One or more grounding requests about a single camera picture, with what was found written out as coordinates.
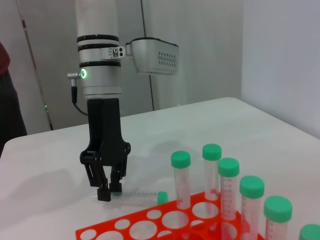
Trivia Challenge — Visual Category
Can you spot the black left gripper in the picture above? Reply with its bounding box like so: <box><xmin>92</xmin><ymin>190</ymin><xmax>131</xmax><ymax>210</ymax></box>
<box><xmin>79</xmin><ymin>98</ymin><xmax>131</xmax><ymax>202</ymax></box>

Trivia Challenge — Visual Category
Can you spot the green-capped test tube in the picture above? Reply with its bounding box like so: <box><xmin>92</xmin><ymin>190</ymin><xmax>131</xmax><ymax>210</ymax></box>
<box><xmin>299</xmin><ymin>223</ymin><xmax>320</xmax><ymax>240</ymax></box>
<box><xmin>218</xmin><ymin>157</ymin><xmax>240</xmax><ymax>222</ymax></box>
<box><xmin>263</xmin><ymin>195</ymin><xmax>293</xmax><ymax>240</ymax></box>
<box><xmin>170</xmin><ymin>150</ymin><xmax>191</xmax><ymax>210</ymax></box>
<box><xmin>109</xmin><ymin>191</ymin><xmax>168</xmax><ymax>207</ymax></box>
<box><xmin>201</xmin><ymin>143</ymin><xmax>223</xmax><ymax>201</ymax></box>
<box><xmin>239</xmin><ymin>175</ymin><xmax>265</xmax><ymax>240</ymax></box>

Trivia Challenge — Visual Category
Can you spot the orange test tube rack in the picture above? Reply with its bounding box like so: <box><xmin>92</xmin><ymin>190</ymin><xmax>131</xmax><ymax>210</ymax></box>
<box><xmin>75</xmin><ymin>191</ymin><xmax>266</xmax><ymax>240</ymax></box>

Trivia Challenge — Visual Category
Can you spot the person in dark clothing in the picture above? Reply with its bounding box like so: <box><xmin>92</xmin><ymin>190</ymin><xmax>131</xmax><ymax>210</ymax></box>
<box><xmin>0</xmin><ymin>42</ymin><xmax>28</xmax><ymax>157</ymax></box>

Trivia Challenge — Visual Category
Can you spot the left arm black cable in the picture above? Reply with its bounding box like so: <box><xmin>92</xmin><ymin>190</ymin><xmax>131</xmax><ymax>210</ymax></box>
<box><xmin>66</xmin><ymin>71</ymin><xmax>90</xmax><ymax>116</ymax></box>

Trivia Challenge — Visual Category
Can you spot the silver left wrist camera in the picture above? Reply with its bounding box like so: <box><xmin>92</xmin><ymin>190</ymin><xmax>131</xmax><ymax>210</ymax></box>
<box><xmin>125</xmin><ymin>37</ymin><xmax>180</xmax><ymax>75</ymax></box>

